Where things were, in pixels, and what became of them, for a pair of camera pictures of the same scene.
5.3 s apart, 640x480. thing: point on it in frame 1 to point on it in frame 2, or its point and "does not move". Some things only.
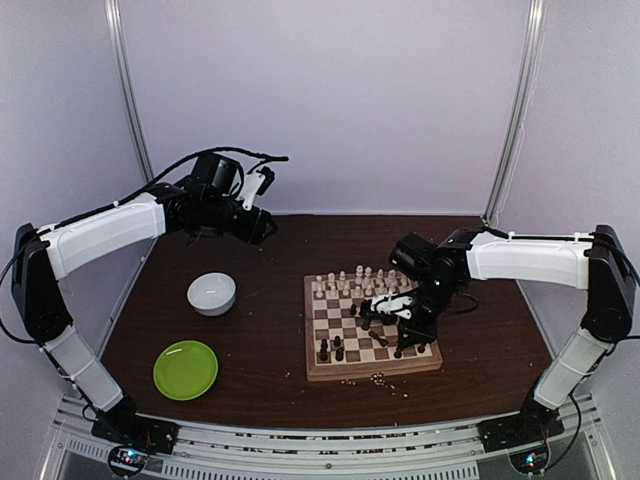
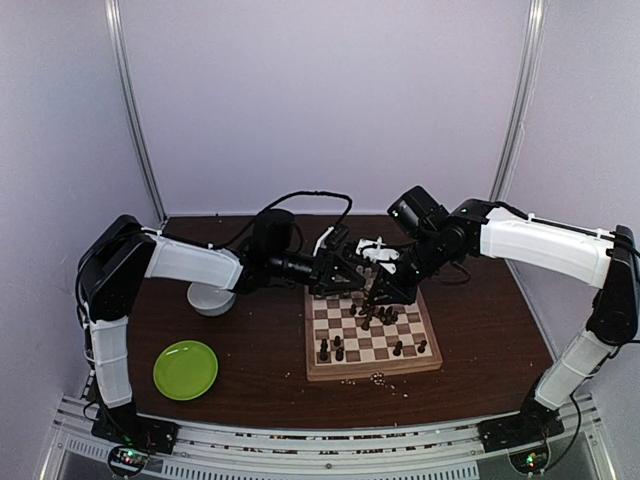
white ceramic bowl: [212, 294] does not move
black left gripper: [252, 232] to [323, 272]
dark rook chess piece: [323, 353] does not move
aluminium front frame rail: [445, 450] does not move
